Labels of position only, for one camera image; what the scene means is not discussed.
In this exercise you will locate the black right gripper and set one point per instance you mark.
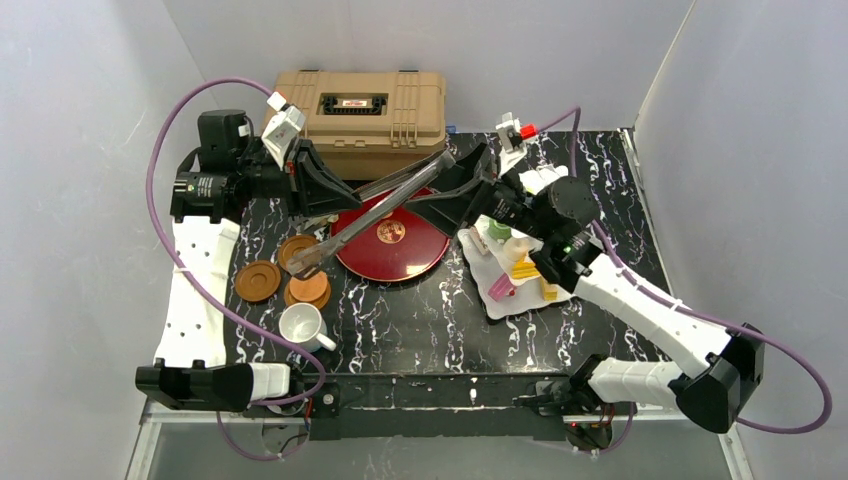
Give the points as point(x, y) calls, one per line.
point(483, 187)

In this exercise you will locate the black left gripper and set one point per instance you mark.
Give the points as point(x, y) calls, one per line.
point(299, 176)

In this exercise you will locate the black tongs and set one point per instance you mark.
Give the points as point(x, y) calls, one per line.
point(305, 263)

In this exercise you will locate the white triangular cake slice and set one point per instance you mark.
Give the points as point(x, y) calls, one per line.
point(478, 241)

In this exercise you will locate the white three-tier cake stand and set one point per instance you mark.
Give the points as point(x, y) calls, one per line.
point(486, 269)

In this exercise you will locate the white round cake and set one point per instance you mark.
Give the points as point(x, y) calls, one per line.
point(516, 249)

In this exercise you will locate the yellow triangular cake slice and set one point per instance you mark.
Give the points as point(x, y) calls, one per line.
point(524, 269)

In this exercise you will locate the pink rectangular cake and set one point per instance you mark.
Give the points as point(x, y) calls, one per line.
point(501, 288)

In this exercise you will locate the yellow rectangular cake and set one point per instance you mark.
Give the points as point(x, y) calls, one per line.
point(549, 291)

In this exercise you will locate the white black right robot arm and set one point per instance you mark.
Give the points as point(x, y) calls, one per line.
point(710, 371)

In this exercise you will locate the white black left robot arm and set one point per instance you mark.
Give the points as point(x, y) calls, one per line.
point(190, 371)

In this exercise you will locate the brown wooden coaster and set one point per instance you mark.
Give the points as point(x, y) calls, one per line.
point(292, 246)

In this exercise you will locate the tan plastic toolbox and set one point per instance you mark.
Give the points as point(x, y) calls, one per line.
point(368, 125)

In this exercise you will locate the round red tray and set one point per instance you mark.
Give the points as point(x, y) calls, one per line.
point(398, 247)

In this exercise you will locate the light wooden coaster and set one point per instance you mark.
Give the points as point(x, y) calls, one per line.
point(315, 291)

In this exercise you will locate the dark brown coaster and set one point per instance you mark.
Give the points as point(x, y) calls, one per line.
point(258, 281)

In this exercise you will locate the white mug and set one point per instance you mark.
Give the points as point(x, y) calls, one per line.
point(303, 325)

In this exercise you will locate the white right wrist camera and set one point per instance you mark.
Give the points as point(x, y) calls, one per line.
point(515, 138)

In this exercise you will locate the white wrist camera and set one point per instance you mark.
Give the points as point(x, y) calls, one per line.
point(515, 138)
point(283, 127)

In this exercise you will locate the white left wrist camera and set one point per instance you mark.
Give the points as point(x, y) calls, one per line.
point(283, 127)

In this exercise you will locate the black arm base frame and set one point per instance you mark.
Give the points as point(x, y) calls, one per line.
point(539, 406)

